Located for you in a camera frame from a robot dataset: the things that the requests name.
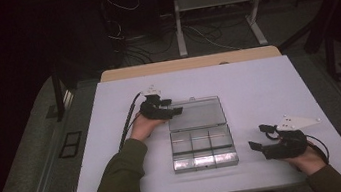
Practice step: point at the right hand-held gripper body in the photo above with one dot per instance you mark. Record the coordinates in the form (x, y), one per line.
(288, 145)

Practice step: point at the clear plastic compartment box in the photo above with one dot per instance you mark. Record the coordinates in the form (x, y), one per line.
(196, 114)

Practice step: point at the black metal stand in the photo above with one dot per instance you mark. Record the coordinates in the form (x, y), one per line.
(333, 59)
(58, 91)

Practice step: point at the person's right hand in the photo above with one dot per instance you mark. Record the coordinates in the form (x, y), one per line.
(307, 161)

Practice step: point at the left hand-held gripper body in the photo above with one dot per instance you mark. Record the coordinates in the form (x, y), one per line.
(152, 110)

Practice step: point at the wooden table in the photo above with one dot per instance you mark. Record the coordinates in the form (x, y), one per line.
(187, 63)

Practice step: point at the person's left hand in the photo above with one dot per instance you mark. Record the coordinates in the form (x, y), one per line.
(144, 126)

